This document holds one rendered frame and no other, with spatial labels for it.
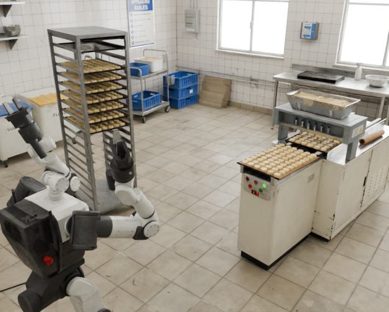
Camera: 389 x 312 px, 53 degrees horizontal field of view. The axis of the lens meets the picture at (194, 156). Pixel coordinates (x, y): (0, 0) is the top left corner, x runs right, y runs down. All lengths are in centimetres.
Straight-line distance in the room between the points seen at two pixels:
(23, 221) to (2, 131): 384
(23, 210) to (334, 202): 264
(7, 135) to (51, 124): 63
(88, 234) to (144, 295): 170
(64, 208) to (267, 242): 198
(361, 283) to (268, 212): 98
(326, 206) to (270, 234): 70
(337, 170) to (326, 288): 96
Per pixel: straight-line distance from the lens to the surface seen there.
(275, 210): 308
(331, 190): 358
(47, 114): 571
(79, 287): 195
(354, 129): 341
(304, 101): 351
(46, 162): 202
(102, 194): 426
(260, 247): 333
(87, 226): 157
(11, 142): 553
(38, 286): 188
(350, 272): 365
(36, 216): 166
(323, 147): 359
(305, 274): 350
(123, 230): 165
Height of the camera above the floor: 220
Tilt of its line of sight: 24 degrees down
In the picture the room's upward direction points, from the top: straight up
